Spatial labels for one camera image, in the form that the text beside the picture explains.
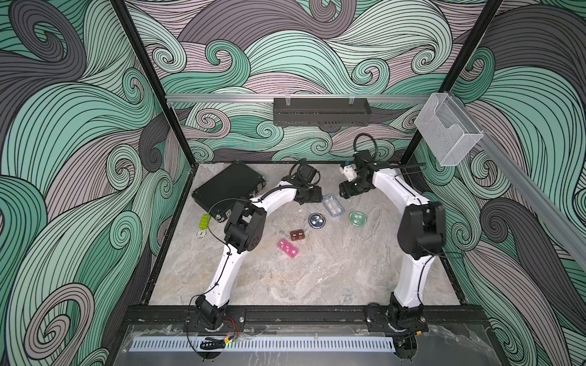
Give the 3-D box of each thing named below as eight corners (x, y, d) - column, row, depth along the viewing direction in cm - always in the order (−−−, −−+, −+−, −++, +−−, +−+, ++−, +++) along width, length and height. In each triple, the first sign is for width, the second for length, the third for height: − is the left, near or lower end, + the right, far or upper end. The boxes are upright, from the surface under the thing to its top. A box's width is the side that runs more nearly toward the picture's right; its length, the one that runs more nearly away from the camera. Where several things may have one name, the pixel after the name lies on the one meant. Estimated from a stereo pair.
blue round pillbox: (309, 229, 98) (309, 226, 96) (308, 215, 102) (308, 213, 101) (325, 229, 98) (326, 226, 96) (324, 215, 102) (324, 213, 101)
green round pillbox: (350, 226, 98) (351, 224, 97) (348, 213, 103) (348, 210, 101) (366, 226, 98) (368, 224, 97) (363, 213, 103) (364, 210, 101)
